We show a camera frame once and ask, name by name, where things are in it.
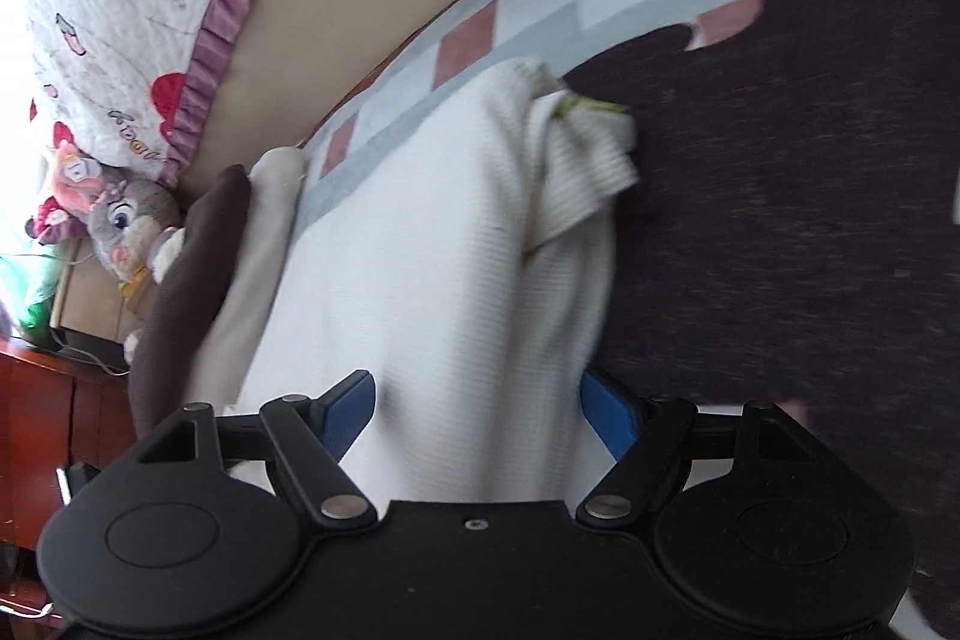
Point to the cardboard box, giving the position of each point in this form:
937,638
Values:
88,311

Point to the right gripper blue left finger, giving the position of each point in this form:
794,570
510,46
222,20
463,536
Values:
308,438

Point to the black fleece garment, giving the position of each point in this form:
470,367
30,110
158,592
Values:
794,236

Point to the pink plush toy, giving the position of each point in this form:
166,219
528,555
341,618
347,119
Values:
74,184

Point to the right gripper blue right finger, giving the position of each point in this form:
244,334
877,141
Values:
650,440

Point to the grey rabbit plush toy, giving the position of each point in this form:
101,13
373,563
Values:
129,222

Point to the dark brown folded blanket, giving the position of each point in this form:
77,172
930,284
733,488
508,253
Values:
214,298

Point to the red wooden drawer cabinet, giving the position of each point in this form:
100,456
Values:
55,412

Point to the white knit garment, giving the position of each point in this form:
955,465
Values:
470,274

